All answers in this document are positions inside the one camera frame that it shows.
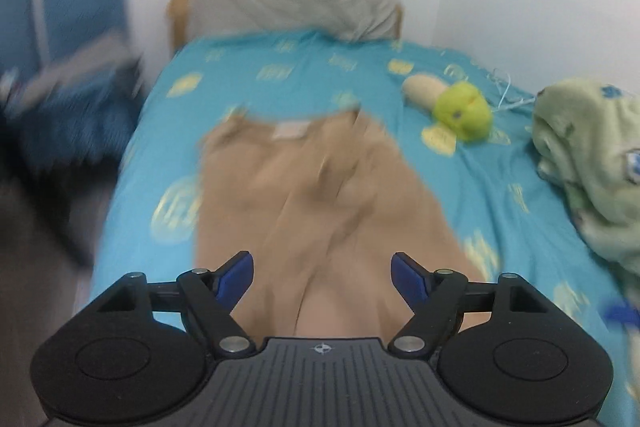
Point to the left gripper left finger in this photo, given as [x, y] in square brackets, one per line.
[209, 297]

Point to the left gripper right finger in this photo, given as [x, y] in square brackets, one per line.
[435, 300]

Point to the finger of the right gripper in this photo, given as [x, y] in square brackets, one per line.
[621, 313]

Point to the tan t-shirt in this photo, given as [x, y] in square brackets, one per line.
[322, 206]

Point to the teal patterned bed sheet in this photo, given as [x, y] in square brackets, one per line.
[506, 217]

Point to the light green fleece blanket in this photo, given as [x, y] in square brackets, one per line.
[587, 136]

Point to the green plush toy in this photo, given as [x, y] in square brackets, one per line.
[459, 106]

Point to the near blue covered chair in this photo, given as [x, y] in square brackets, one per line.
[84, 102]

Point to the blue covered chair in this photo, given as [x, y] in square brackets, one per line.
[84, 102]
[18, 42]

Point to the far blue covered chair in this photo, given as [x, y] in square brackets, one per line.
[18, 42]

